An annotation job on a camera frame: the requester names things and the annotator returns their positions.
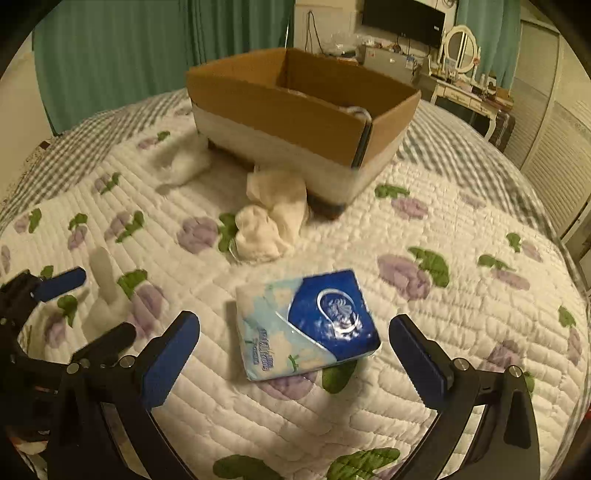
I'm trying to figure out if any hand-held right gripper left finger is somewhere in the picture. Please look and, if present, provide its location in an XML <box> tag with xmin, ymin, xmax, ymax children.
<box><xmin>46</xmin><ymin>310</ymin><xmax>201</xmax><ymax>480</ymax></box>

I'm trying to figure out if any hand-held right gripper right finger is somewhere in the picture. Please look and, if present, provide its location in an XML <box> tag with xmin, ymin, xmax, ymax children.
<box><xmin>389</xmin><ymin>314</ymin><xmax>541</xmax><ymax>480</ymax></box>

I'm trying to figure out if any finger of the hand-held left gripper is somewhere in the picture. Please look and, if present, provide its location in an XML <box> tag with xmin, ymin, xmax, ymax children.
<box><xmin>0</xmin><ymin>267</ymin><xmax>88</xmax><ymax>325</ymax></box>
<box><xmin>68</xmin><ymin>322</ymin><xmax>137</xmax><ymax>371</ymax></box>

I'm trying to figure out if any white sock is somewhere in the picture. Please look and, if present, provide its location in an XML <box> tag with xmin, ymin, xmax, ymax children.
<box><xmin>83</xmin><ymin>247</ymin><xmax>134</xmax><ymax>343</ymax></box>

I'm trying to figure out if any blue tissue packet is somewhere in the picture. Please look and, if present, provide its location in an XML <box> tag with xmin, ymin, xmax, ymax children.
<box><xmin>235</xmin><ymin>269</ymin><xmax>383</xmax><ymax>382</ymax></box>

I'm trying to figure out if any brown cardboard box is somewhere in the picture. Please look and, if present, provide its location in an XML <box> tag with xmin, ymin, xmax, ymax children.
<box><xmin>186</xmin><ymin>47</ymin><xmax>422</xmax><ymax>217</ymax></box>

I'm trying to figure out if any grey checked bed sheet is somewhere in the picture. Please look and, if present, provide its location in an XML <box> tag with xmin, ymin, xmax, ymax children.
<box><xmin>0</xmin><ymin>90</ymin><xmax>568</xmax><ymax>250</ymax></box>

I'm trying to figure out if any floral quilted blanket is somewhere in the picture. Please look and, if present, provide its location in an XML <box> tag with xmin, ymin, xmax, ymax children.
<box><xmin>0</xmin><ymin>90</ymin><xmax>588</xmax><ymax>480</ymax></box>

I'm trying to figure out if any white crumpled cloth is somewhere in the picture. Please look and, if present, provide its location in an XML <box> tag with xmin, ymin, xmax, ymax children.
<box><xmin>235</xmin><ymin>205</ymin><xmax>296</xmax><ymax>263</ymax></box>

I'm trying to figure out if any white fluffy cloth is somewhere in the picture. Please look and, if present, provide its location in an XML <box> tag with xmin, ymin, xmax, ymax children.
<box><xmin>157</xmin><ymin>136</ymin><xmax>213</xmax><ymax>195</ymax></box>

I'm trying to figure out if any cream crumpled cloth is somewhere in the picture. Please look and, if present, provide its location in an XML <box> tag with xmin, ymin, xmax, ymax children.
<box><xmin>247</xmin><ymin>167</ymin><xmax>311</xmax><ymax>241</ymax></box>

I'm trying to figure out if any wide green curtain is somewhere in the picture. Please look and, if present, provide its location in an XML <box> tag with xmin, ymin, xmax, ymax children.
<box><xmin>32</xmin><ymin>0</ymin><xmax>296</xmax><ymax>137</ymax></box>

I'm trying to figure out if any dark brown stool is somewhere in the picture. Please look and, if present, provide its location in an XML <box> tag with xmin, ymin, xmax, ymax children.
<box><xmin>488</xmin><ymin>111</ymin><xmax>516</xmax><ymax>149</ymax></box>

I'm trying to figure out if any white louvered wardrobe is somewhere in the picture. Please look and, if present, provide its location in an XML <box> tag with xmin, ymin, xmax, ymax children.
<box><xmin>503</xmin><ymin>22</ymin><xmax>591</xmax><ymax>243</ymax></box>

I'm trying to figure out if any cream dressing table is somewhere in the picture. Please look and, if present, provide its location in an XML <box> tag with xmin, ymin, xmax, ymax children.
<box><xmin>429</xmin><ymin>74</ymin><xmax>515</xmax><ymax>139</ymax></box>

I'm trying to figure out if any grey metal box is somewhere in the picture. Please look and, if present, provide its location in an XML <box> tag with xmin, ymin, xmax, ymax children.
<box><xmin>360</xmin><ymin>45</ymin><xmax>419</xmax><ymax>84</ymax></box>

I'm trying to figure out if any oval vanity mirror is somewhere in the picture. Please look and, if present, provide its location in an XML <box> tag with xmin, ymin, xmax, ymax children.
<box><xmin>441</xmin><ymin>25</ymin><xmax>481</xmax><ymax>77</ymax></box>

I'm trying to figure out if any clear plastic bag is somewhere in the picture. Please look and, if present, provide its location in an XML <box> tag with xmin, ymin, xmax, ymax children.
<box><xmin>322</xmin><ymin>31</ymin><xmax>362</xmax><ymax>62</ymax></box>

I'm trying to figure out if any black television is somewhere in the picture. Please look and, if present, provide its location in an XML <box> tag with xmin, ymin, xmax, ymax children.
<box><xmin>361</xmin><ymin>0</ymin><xmax>446</xmax><ymax>49</ymax></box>

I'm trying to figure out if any narrow green curtain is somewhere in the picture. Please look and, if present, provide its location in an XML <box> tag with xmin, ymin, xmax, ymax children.
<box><xmin>455</xmin><ymin>0</ymin><xmax>522</xmax><ymax>89</ymax></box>

